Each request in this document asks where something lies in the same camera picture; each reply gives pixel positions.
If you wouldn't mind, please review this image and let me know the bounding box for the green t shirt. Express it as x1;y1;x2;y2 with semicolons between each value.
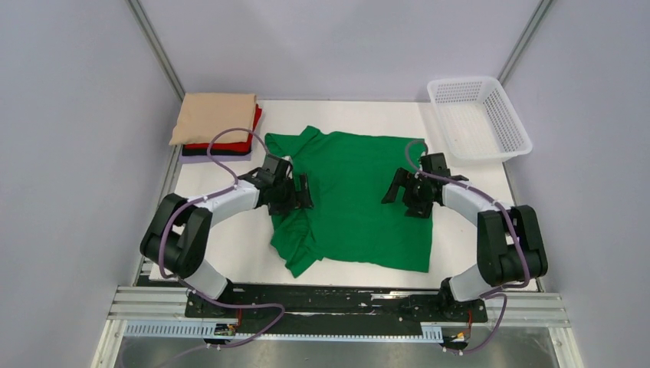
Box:
264;126;433;278

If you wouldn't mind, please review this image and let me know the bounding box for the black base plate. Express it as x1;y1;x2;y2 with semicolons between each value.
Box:
185;284;488;335

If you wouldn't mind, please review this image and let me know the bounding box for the aluminium frame rail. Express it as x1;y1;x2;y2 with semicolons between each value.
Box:
107;287;571;328

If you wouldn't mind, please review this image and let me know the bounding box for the white plastic basket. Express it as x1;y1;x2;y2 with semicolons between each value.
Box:
427;76;533;166

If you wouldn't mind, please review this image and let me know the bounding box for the right corner metal strip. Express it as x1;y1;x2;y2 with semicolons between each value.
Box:
497;0;555;86

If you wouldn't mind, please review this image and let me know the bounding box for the folded red t shirt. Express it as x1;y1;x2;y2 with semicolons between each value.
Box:
183;103;264;154

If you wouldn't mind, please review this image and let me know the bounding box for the left corner metal strip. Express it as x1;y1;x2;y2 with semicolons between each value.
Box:
126;0;185;101

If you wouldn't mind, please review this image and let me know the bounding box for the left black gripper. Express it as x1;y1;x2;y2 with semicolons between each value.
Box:
268;172;313;215

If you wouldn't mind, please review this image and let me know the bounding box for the white slotted cable duct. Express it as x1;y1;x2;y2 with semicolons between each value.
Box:
123;320;443;343

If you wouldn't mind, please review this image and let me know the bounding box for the folded beige t shirt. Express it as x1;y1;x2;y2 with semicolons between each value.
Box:
169;93;257;146

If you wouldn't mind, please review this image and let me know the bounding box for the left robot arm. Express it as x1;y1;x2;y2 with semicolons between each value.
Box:
140;154;314;317

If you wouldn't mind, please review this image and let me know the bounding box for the corner metal strip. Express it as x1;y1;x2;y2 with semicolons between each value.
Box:
126;0;185;101
497;0;555;86

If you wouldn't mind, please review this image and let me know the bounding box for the folded black t shirt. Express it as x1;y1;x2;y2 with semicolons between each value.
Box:
182;146;252;157

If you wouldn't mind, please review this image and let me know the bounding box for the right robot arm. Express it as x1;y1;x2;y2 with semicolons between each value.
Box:
382;153;549;320

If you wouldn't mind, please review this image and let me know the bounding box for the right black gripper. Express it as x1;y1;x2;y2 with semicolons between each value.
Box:
382;168;433;219

